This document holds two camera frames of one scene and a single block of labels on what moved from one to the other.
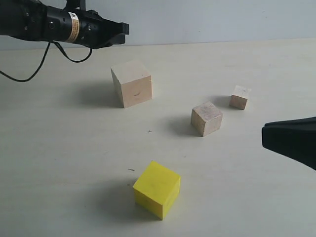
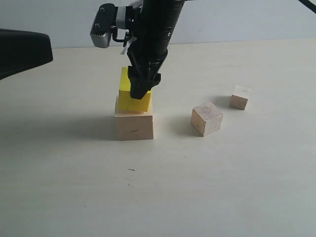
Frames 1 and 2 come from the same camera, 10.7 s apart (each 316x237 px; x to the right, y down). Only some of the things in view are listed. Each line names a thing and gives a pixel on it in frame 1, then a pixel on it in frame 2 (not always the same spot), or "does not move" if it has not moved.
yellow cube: x=157 y=189 -> x=126 y=102
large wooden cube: x=133 y=83 -> x=134 y=125
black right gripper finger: x=296 y=138 -> x=148 y=49
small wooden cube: x=239 y=99 does not move
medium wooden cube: x=206 y=118 does not move
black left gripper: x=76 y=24 -> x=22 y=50
